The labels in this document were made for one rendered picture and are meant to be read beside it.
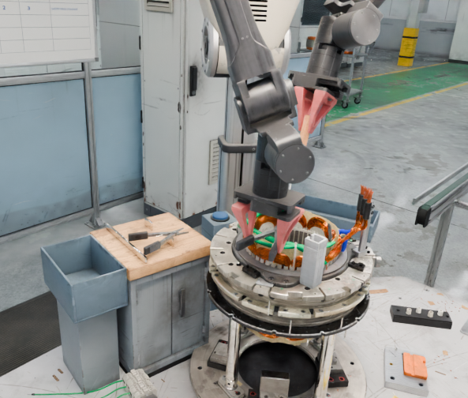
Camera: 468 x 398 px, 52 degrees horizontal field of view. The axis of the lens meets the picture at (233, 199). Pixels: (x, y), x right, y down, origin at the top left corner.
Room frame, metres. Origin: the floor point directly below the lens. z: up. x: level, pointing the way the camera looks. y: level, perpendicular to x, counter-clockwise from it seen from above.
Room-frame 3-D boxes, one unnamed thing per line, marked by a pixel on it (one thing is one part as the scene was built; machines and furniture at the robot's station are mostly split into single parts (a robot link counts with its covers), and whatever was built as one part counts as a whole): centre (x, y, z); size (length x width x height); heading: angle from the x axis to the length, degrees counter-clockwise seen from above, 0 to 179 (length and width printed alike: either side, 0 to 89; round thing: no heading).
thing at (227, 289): (0.76, 0.00, 1.06); 0.09 x 0.04 x 0.01; 45
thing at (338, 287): (0.84, -0.12, 1.09); 0.32 x 0.32 x 0.01
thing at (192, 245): (0.91, 0.17, 1.05); 0.20 x 0.19 x 0.02; 129
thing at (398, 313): (1.07, -0.52, 0.79); 0.15 x 0.05 x 0.02; 83
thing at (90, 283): (0.81, 0.29, 0.92); 0.17 x 0.11 x 0.28; 39
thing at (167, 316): (0.91, 0.17, 0.91); 0.19 x 0.19 x 0.26; 39
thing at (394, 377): (0.86, -0.41, 0.79); 0.12 x 0.09 x 0.02; 165
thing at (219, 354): (0.84, 0.00, 0.83); 0.05 x 0.04 x 0.02; 163
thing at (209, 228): (1.10, 0.03, 0.91); 0.07 x 0.07 x 0.25; 30
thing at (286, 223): (0.71, -0.07, 1.21); 0.07 x 0.07 x 0.09; 62
